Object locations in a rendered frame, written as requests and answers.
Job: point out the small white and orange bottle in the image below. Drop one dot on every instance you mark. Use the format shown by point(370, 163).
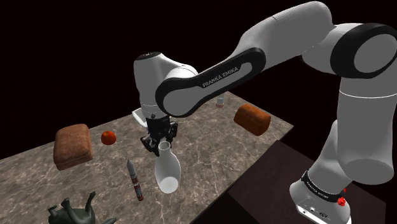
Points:
point(220, 101)

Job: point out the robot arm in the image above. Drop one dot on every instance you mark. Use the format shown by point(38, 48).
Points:
point(356, 130)

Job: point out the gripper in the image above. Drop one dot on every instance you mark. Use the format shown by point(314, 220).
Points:
point(157, 126)

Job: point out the dark animal figure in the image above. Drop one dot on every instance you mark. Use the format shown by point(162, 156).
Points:
point(73, 214)

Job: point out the white vase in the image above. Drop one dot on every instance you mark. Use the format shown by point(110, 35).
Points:
point(167, 170)

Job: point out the grey and red pen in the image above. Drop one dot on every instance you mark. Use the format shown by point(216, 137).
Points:
point(135, 181)

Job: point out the red tomato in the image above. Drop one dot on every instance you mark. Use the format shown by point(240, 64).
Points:
point(108, 137)

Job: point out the brown bread loaf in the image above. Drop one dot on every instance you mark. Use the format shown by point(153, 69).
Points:
point(252, 119)
point(72, 146)

